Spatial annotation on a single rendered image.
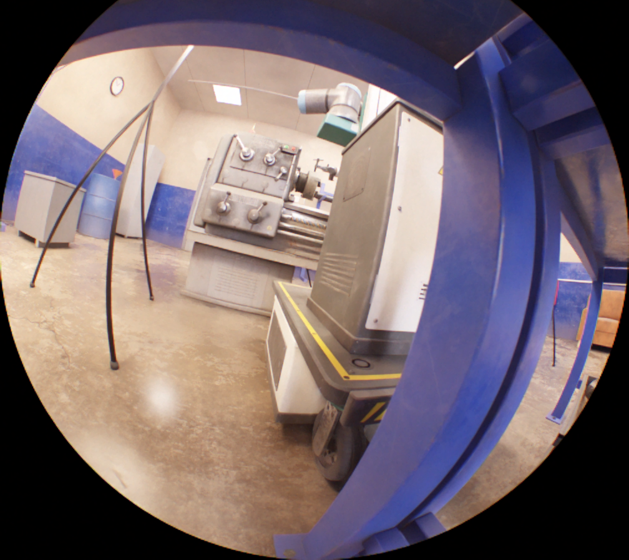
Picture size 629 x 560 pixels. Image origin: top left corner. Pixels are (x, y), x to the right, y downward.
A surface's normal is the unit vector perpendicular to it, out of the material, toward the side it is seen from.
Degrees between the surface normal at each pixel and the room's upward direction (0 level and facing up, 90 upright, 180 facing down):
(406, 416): 90
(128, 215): 90
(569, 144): 180
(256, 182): 90
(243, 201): 90
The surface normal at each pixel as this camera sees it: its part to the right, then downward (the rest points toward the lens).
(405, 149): 0.25, 0.00
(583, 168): -0.22, 0.97
